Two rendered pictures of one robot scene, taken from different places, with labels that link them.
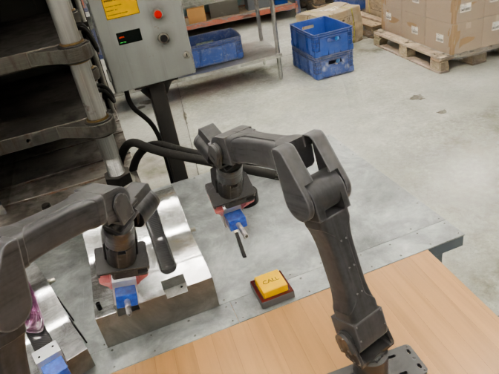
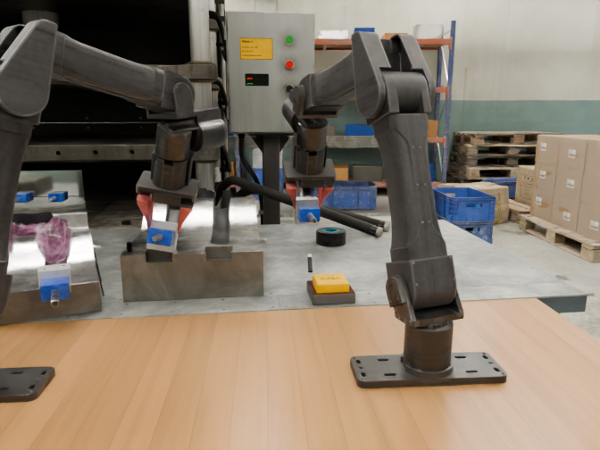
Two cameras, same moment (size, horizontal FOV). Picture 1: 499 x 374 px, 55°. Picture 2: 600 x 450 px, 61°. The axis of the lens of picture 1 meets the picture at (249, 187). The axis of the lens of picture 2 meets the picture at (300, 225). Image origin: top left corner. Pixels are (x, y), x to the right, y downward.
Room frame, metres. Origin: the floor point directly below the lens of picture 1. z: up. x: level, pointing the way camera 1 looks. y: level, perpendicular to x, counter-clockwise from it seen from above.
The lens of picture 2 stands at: (-0.09, -0.07, 1.14)
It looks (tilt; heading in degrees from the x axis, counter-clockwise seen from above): 13 degrees down; 7
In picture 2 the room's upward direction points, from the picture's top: straight up
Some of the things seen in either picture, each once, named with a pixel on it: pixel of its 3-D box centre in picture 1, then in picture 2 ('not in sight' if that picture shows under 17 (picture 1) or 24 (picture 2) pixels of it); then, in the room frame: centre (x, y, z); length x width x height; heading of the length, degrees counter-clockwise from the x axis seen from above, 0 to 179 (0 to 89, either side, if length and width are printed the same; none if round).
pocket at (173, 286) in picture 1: (175, 289); (219, 258); (0.81, 0.20, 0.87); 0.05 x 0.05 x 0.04; 15
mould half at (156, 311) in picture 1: (140, 243); (201, 233); (1.02, 0.31, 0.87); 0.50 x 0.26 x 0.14; 15
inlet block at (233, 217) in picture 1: (237, 222); (309, 214); (0.94, 0.04, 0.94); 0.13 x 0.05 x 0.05; 15
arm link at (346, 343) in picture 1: (364, 338); (424, 297); (0.57, -0.15, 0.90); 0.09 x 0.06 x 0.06; 120
